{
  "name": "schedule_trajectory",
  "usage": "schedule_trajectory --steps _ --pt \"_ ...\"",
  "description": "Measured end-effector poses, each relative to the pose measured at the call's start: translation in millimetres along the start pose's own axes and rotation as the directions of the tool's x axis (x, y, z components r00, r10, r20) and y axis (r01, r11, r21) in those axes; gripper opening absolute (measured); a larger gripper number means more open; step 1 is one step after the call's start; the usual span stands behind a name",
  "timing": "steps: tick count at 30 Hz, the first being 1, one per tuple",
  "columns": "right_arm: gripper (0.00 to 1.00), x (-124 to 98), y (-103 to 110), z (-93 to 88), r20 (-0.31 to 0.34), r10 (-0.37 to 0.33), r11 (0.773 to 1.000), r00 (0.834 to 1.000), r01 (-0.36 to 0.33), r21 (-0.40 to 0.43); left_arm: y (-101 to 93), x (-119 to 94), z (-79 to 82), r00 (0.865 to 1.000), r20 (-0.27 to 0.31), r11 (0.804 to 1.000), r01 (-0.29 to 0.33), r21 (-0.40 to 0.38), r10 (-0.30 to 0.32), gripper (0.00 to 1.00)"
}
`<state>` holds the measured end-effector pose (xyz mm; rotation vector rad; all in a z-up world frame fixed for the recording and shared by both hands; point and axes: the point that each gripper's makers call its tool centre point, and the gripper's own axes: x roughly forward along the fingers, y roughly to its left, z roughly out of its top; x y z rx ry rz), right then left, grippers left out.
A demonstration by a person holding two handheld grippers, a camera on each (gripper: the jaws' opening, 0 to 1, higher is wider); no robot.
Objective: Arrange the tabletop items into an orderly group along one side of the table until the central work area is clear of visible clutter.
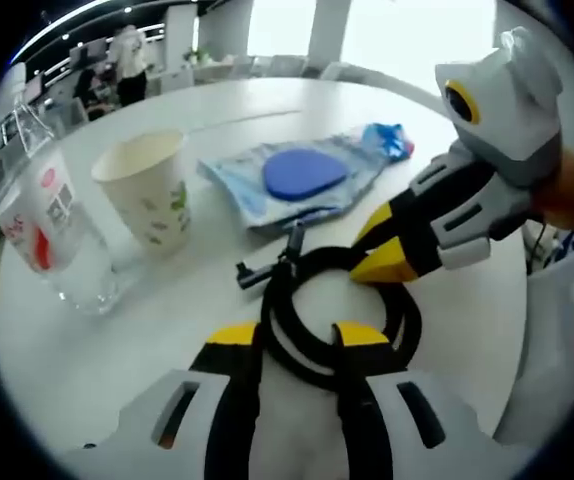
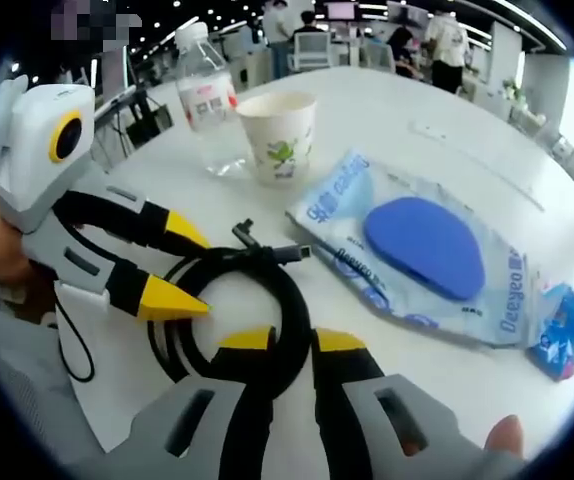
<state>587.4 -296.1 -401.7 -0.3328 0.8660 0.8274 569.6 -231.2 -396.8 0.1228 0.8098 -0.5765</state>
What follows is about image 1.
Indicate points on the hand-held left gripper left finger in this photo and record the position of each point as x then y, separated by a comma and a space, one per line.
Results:
234, 390

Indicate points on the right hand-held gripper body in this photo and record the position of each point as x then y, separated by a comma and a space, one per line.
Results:
512, 110

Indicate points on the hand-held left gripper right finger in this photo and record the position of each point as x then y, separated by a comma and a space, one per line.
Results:
362, 400

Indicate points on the blue plastic tissue packet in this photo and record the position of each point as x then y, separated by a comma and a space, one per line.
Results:
389, 140

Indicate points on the white paper cup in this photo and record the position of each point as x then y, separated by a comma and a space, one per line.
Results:
147, 190

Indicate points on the clear plastic water bottle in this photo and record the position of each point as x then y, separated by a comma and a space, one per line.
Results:
52, 225

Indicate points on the large bright window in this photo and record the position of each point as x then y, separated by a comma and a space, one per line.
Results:
392, 30

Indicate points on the grey mesh chair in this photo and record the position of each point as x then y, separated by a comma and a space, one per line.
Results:
562, 350

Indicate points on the potted green plant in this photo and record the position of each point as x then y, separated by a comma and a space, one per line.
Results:
198, 56

